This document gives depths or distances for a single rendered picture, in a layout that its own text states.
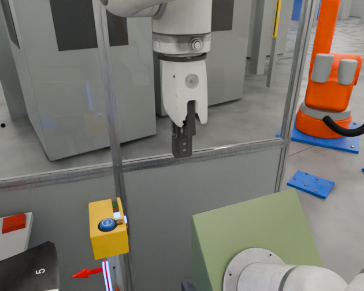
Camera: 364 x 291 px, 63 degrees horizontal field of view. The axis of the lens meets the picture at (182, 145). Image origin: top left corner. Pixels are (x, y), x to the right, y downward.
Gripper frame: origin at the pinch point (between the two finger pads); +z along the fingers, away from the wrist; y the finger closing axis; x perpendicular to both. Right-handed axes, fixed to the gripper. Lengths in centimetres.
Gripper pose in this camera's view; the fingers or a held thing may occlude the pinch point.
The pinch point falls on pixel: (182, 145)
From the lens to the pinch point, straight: 51.4
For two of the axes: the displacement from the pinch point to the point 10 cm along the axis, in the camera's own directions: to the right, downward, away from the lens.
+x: -9.6, 1.4, -2.6
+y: -3.0, -4.3, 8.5
